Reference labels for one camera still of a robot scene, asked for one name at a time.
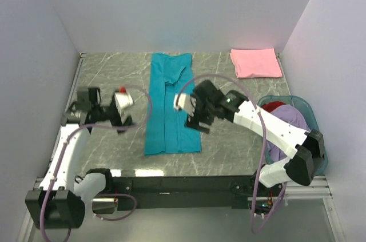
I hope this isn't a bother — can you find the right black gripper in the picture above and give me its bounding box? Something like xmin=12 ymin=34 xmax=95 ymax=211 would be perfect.
xmin=185 ymin=94 xmax=216 ymax=135

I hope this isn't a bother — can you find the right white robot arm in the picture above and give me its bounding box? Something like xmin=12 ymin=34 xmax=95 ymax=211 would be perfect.
xmin=173 ymin=80 xmax=325 ymax=196

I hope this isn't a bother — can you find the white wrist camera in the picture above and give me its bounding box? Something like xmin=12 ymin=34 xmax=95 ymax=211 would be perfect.
xmin=114 ymin=92 xmax=134 ymax=113
xmin=173 ymin=93 xmax=196 ymax=116

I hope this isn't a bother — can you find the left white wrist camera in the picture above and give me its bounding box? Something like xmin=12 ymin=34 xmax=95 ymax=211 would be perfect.
xmin=114 ymin=92 xmax=134 ymax=113

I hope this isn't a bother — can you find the folded pink t shirt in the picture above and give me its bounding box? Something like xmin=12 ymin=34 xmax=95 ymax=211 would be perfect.
xmin=230 ymin=48 xmax=283 ymax=78

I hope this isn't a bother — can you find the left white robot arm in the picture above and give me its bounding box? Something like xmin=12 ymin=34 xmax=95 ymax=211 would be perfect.
xmin=25 ymin=87 xmax=133 ymax=230

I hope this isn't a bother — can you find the lavender t shirt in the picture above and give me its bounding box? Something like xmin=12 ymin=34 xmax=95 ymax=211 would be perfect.
xmin=266 ymin=104 xmax=310 ymax=162

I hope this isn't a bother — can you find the teal t shirt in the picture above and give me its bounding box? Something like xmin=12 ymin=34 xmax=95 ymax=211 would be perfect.
xmin=144 ymin=53 xmax=201 ymax=156

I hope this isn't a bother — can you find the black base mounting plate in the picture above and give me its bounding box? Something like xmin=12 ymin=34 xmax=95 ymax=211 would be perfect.
xmin=96 ymin=175 xmax=254 ymax=211

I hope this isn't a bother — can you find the red t shirt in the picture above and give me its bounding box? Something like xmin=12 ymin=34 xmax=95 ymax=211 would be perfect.
xmin=261 ymin=101 xmax=285 ymax=113

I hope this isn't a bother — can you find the aluminium frame rail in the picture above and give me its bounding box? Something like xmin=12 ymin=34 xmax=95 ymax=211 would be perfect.
xmin=36 ymin=173 xmax=331 ymax=203

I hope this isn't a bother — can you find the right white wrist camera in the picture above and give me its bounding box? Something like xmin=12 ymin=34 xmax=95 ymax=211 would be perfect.
xmin=173 ymin=93 xmax=196 ymax=116

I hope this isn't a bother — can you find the teal plastic laundry basket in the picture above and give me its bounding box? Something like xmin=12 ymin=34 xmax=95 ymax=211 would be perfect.
xmin=257 ymin=95 xmax=328 ymax=176

